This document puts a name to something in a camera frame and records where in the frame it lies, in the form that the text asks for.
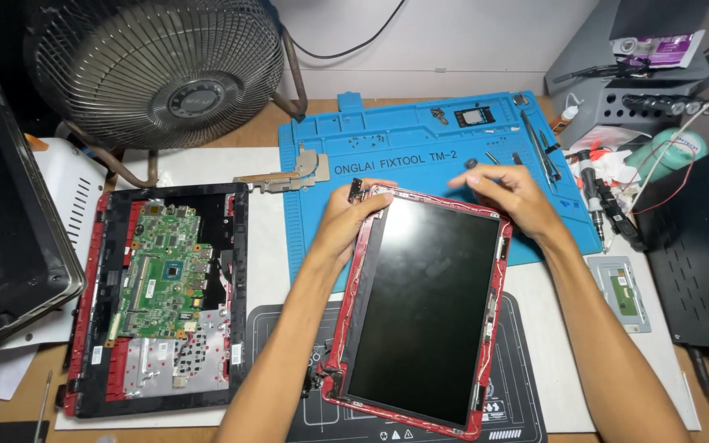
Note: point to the person's right hand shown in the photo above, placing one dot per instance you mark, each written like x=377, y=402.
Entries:
x=517, y=200

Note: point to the person's left hand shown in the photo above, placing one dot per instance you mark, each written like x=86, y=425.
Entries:
x=345, y=224

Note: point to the person's right fingers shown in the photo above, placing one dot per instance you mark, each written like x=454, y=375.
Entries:
x=480, y=175

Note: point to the person's left fingers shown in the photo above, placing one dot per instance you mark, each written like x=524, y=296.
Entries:
x=378, y=186

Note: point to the small black metal hinge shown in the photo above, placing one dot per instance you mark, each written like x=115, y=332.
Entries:
x=356, y=191

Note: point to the red laptop screen assembly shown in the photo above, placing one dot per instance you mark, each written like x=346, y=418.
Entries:
x=422, y=307

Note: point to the small black round knob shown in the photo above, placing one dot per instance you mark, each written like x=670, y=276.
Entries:
x=471, y=163

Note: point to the cluster of small black screws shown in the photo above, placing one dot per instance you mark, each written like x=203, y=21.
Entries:
x=367, y=141

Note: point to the blue silicone repair mat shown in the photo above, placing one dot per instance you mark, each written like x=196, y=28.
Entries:
x=404, y=132

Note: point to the small black framed chip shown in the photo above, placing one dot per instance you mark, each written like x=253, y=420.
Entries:
x=474, y=116

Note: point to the silver tweezers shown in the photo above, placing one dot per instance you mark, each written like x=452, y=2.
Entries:
x=536, y=144

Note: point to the black tweezers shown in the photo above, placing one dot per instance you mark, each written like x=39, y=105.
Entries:
x=549, y=154

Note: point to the small metal connector part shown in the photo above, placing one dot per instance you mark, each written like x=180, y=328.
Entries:
x=439, y=116

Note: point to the copper laptop heat sink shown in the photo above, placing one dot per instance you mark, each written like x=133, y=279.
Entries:
x=305, y=169

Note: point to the black electric screwdriver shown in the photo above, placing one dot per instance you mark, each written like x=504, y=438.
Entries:
x=589, y=191

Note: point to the white table sheet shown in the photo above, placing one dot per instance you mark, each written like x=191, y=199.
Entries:
x=268, y=246

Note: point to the crumpled white tissue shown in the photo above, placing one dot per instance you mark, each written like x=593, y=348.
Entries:
x=613, y=138

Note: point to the black handheld tool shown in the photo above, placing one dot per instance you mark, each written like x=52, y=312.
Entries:
x=616, y=212

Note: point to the black tool on stand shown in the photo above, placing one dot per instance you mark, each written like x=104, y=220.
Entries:
x=600, y=71

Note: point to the red black laptop base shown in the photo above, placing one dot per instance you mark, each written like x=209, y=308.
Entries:
x=234, y=264

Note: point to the green tape roll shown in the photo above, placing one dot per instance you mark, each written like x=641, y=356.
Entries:
x=656, y=157

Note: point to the grey touchpad module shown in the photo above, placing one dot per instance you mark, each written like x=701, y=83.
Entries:
x=620, y=294

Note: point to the black work mat white lines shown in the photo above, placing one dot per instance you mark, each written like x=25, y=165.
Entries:
x=514, y=381

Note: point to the grey tool holder stand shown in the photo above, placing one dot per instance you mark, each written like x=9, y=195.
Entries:
x=625, y=24

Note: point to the purple white packet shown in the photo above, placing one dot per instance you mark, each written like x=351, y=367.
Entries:
x=659, y=49

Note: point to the green laptop motherboard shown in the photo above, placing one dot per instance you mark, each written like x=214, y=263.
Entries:
x=163, y=271

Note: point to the black perforated metal box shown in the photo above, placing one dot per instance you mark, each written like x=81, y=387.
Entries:
x=699, y=258

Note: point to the metal floor fan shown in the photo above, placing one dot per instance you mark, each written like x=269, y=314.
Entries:
x=157, y=67

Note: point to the white perforated metal panel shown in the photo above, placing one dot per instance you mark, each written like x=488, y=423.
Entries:
x=74, y=181

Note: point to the black laptop with silver edge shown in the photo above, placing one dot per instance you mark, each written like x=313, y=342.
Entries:
x=3, y=203

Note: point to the thin silver screwdriver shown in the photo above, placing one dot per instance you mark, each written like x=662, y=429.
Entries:
x=42, y=406

